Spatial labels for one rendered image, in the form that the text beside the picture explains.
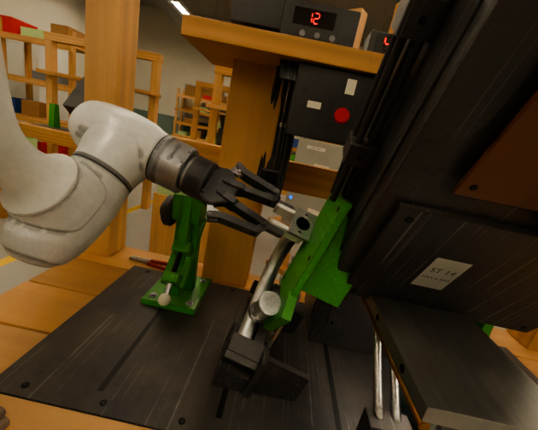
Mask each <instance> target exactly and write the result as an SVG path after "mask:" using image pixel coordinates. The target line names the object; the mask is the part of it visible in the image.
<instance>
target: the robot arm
mask: <svg viewBox="0 0 538 430"><path fill-rule="evenodd" d="M68 129H69V133H70V135H71V137H72V139H73V141H74V142H75V144H76V145H77V146H78V147H77V148H76V150H75V152H74V153H73V154H72V155H71V156H70V157H69V156H67V155H65V154H45V153H43V152H41V151H39V150H38V149H37V148H35V147H34V146H33V145H32V144H31V143H30V142H29V141H28V140H27V138H26V136H25V135H24V133H23V132H22V130H21V128H20V126H19V124H18V121H17V118H16V116H15V111H14V107H13V102H12V98H11V94H10V89H9V81H8V75H7V71H6V66H5V61H4V56H3V47H2V42H1V38H0V188H1V192H0V202H1V204H2V206H3V208H4V209H5V210H7V213H8V215H9V216H8V217H7V219H6V220H5V221H4V223H3V226H2V232H1V244H2V245H3V247H4V250H5V252H6V253H7V254H8V255H9V256H10V257H12V258H14V259H18V260H20V261H22V262H25V263H28V264H33V265H36V266H39V267H44V268H53V267H56V266H58V265H64V264H66V263H68V262H70V261H72V260H73V259H75V258H77V257H78V256H79V255H80V254H81V253H83V252H84V251H85V250H86V249H87V248H88V247H89V246H90V245H91V244H92V243H93V242H94V241H95V240H96V239H97V238H98V237H99V236H100V235H101V233H102V232H103V231H104V230H105V229H106V228H107V227H108V226H109V224H110V223H111V222H112V221H113V219H114V218H115V216H116V215H117V213H118V212H119V210H120V209H121V207H122V205H123V203H124V201H125V200H126V198H127V196H128V195H129V194H130V193H131V192H132V191H133V190H134V189H135V188H136V187H137V186H138V185H139V184H140V183H141V182H143V181H144V180H145V179H148V180H150V182H152V183H156V184H158V185H160V186H161V187H163V188H165V189H168V190H170V191H172V192H173V193H178V192H180V191H181V190H182V192H183V193H184V194H186V195H188V196H190V197H192V198H194V199H196V200H200V201H201V202H202V203H203V204H204V205H205V206H206V207H207V213H206V218H205V219H206V221H207V222H209V223H219V224H223V225H225V226H228V227H230V228H233V229H234V230H238V231H241V232H243V233H245V234H248V235H251V236H253V237H257V236H258V235H259V234H260V233H261V232H263V231H265V232H267V233H269V234H271V235H274V236H276V237H277V238H281V237H282V236H284V237H286V238H288V239H290V240H292V241H293V242H295V243H297V244H298V243H300V242H301V241H302V240H301V239H299V238H297V237H295V236H293V235H291V234H289V233H287V232H288V229H289V227H288V226H286V225H284V224H282V223H280V222H278V221H277V220H275V219H273V218H270V220H269V221H267V220H266V219H265V218H263V217H262V216H261V215H259V214H258V213H256V212H254V211H253V210H251V209H250V208H248V207H247V206H245V205H244V204H243V203H242V202H240V201H239V200H238V198H236V197H235V196H237V197H244V198H246V199H249V200H253V201H255V202H258V203H260V204H263V205H265V206H269V207H272V208H274V209H273V212H274V213H276V214H277V215H279V216H281V217H283V218H287V219H288V220H290V221H292V219H293V217H294V215H295V210H294V209H295V208H294V207H293V206H292V205H290V204H288V203H286V202H284V201H282V200H280V199H281V197H280V195H279V192H280V190H279V189H278V188H276V187H275V186H273V185H272V184H270V183H269V182H267V181H266V180H264V179H262V178H261V177H258V176H257V175H255V174H254V173H253V172H251V171H249V170H248V169H247V168H246V167H245V166H244V165H243V163H241V162H237V164H236V166H235V167H233V168H231V169H230V170H229V169H227V168H221V167H219V166H218V165H217V164H216V163H214V162H212V161H211V160H208V159H206V158H204V157H202V156H199V153H198V151H197V149H196V148H193V147H191V146H190V145H188V144H186V143H184V142H181V141H179V140H178V139H177V138H176V137H172V136H170V135H168V134H167V133H166V132H164V130H162V128H160V127H159V126H158V125H156V124H155V123H153V122H152V121H150V120H148V119H146V118H144V117H143V116H141V115H139V114H137V113H134V112H132V111H130V110H128V109H125V108H123V107H119V106H116V105H114V104H111V103H107V102H100V101H87V102H83V103H81V104H79V105H78V106H77V107H76V108H75V109H74V110H73V111H72V113H71V115H70V117H69V120H68ZM234 176H236V178H240V179H242V180H243V181H244V182H245V183H247V184H249V185H250V186H252V187H253V188H251V187H249V186H247V185H246V184H245V183H242V182H239V181H237V180H236V179H235V177H234ZM222 206H223V207H225V208H226V209H228V210H229V211H231V212H234V213H236V214H237V215H239V216H240V217H242V218H244V219H245V220H246V221H245V220H243V219H240V218H237V217H234V216H232V215H230V214H228V213H225V212H221V211H219V210H218V209H217V208H215V207H222Z"/></svg>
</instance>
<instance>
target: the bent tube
mask: <svg viewBox="0 0 538 430"><path fill-rule="evenodd" d="M305 215H307V216H305ZM316 219H317V216H316V215H314V214H312V213H310V212H308V211H306V210H304V209H302V208H300V207H297V209H296V211H295V215H294V217H293V219H292V221H291V224H290V226H289V229H288V232H287V233H289V234H291V235H293V236H295V237H297V238H299V239H301V240H303V241H305V242H308V241H309V239H310V236H311V234H312V231H313V226H314V225H315V222H316ZM298 232H299V233H301V234H300V235H299V234H298ZM294 245H295V242H293V241H292V240H290V239H288V238H286V237H284V236H282V237H281V238H280V240H279V242H278V244H277V245H276V246H275V248H274V250H273V252H272V255H271V256H270V258H269V259H268V262H267V264H266V267H265V269H264V270H263V272H262V275H261V277H260V280H259V282H258V285H257V287H256V289H255V291H254V295H253V297H252V299H251V301H250V304H249V307H250V305H251V304H252V303H253V302H255V301H256V300H258V299H259V297H260V296H261V295H262V294H263V293H264V292H267V291H271V290H272V285H273V283H274V281H275V279H276V276H277V274H278V272H279V269H280V267H281V265H282V263H283V262H284V260H285V258H286V256H287V254H288V253H289V251H290V249H291V248H292V247H293V246H294ZM258 324H259V323H258V322H254V321H253V320H251V318H250V317H249V308H248V309H247V311H246V314H245V316H244V319H243V322H242V324H241V326H240V329H239V330H238V333H239V334H241V335H243V336H245V337H247V338H250V339H251V340H252V339H253V338H254V333H255V331H256V329H257V326H258Z"/></svg>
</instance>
